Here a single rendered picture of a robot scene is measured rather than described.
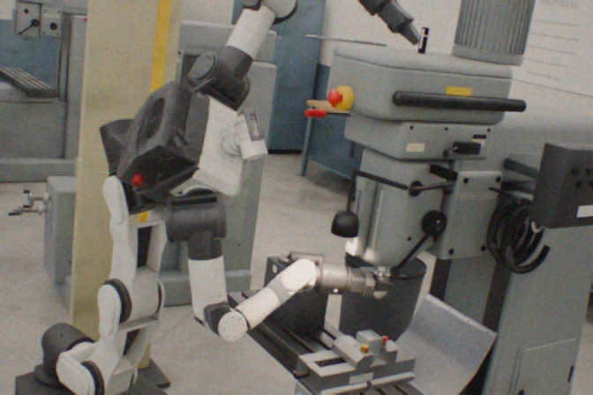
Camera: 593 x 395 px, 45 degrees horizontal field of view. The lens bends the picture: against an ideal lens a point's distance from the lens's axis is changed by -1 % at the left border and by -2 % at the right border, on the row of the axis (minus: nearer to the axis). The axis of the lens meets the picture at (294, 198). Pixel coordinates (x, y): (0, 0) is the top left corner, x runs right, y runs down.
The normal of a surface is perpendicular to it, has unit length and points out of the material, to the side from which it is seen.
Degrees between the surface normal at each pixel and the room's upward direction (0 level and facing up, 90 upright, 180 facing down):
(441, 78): 90
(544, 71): 90
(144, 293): 81
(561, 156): 90
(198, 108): 59
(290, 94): 90
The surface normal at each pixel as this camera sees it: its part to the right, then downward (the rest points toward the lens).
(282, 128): 0.53, 0.29
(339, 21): -0.84, 0.04
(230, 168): 0.70, -0.27
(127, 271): -0.65, 0.11
